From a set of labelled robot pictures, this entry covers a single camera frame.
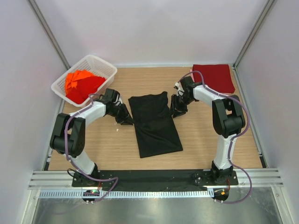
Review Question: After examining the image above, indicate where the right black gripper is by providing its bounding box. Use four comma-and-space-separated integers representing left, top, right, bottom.
168, 94, 194, 119

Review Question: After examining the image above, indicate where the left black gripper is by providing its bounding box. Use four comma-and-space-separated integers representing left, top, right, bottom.
108, 103, 135, 126

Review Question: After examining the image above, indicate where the black t-shirt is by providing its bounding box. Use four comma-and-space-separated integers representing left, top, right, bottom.
128, 91, 183, 158

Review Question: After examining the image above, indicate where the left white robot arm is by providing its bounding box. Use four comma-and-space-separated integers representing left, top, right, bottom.
50, 88, 134, 187

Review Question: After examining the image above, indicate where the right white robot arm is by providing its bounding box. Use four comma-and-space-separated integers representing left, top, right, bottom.
171, 76, 246, 185

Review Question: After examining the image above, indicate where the folded dark red t-shirt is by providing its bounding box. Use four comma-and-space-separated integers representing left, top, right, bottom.
192, 64, 235, 94

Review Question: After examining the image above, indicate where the red t-shirt in basket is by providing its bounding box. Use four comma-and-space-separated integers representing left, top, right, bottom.
66, 76, 106, 104

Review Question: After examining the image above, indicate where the white plastic basket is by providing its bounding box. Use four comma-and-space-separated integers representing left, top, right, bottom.
51, 55, 117, 107

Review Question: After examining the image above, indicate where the orange t-shirt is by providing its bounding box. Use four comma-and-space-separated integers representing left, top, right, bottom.
64, 70, 94, 92

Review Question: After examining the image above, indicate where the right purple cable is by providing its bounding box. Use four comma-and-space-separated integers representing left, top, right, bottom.
177, 71, 253, 204

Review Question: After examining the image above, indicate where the purple cable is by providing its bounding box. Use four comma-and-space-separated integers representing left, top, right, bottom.
177, 71, 253, 204
50, 93, 119, 214

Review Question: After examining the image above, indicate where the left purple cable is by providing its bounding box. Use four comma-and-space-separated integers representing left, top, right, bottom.
50, 93, 119, 214

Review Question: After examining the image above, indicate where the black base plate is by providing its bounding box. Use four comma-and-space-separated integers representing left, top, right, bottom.
71, 169, 239, 192

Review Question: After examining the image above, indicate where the white slotted cable duct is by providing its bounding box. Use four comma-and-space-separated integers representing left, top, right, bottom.
39, 189, 214, 199

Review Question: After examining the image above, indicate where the aluminium frame rail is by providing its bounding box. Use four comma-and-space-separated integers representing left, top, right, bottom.
28, 168, 284, 189

